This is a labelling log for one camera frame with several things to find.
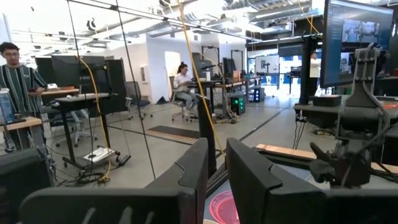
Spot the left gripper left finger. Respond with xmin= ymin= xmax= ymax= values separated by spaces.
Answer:
xmin=18 ymin=138 xmax=209 ymax=224

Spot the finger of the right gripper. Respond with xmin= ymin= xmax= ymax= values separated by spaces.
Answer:
xmin=309 ymin=160 xmax=332 ymax=184
xmin=310 ymin=141 xmax=329 ymax=163

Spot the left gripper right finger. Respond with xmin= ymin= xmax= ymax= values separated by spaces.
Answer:
xmin=226 ymin=138 xmax=398 ymax=224

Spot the red translucent plastic plate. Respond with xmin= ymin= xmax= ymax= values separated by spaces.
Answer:
xmin=203 ymin=190 xmax=241 ymax=224

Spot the wooden table side board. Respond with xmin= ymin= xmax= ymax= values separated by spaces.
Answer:
xmin=256 ymin=143 xmax=398 ymax=174

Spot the striped black floor mat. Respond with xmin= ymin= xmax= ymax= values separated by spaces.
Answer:
xmin=146 ymin=125 xmax=201 ymax=146

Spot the black stand column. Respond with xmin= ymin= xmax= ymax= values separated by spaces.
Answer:
xmin=297 ymin=34 xmax=320 ymax=106

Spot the computer with green lights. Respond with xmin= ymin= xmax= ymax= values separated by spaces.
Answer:
xmin=229 ymin=95 xmax=246 ymax=116

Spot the large lit computer monitor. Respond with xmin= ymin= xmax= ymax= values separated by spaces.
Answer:
xmin=320 ymin=0 xmax=394 ymax=89

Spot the grey office chair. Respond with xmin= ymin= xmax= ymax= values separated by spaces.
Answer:
xmin=169 ymin=76 xmax=199 ymax=123

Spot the black office chair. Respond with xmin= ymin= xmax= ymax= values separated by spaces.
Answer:
xmin=125 ymin=81 xmax=154 ymax=121

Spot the person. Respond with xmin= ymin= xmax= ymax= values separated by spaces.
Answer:
xmin=173 ymin=61 xmax=200 ymax=118
xmin=0 ymin=42 xmax=48 ymax=118

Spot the long work desk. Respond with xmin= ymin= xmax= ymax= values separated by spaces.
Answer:
xmin=188 ymin=79 xmax=262 ymax=118

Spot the black partition panel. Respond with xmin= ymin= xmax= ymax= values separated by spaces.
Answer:
xmin=105 ymin=58 xmax=129 ymax=114

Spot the white office chair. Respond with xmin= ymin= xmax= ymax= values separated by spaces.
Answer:
xmin=55 ymin=110 xmax=98 ymax=149

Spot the black standing desk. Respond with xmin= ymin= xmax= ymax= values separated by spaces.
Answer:
xmin=51 ymin=92 xmax=131 ymax=171

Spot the black equipment box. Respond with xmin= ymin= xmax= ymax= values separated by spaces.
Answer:
xmin=0 ymin=147 xmax=53 ymax=224

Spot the wooden desk top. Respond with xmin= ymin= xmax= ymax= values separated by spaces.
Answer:
xmin=27 ymin=88 xmax=80 ymax=97
xmin=0 ymin=116 xmax=43 ymax=132

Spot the large black monitor back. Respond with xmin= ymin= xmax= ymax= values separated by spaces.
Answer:
xmin=51 ymin=55 xmax=108 ymax=89

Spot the small black monitor back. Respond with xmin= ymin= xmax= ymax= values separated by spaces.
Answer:
xmin=34 ymin=57 xmax=53 ymax=85

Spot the blue tablet screen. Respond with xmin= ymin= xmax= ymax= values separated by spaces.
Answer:
xmin=0 ymin=88 xmax=16 ymax=125

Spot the black hanging cable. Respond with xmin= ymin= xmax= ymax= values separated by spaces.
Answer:
xmin=114 ymin=0 xmax=156 ymax=180

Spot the yellow hanging cable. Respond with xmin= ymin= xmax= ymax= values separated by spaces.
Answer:
xmin=177 ymin=0 xmax=225 ymax=156
xmin=77 ymin=57 xmax=112 ymax=184

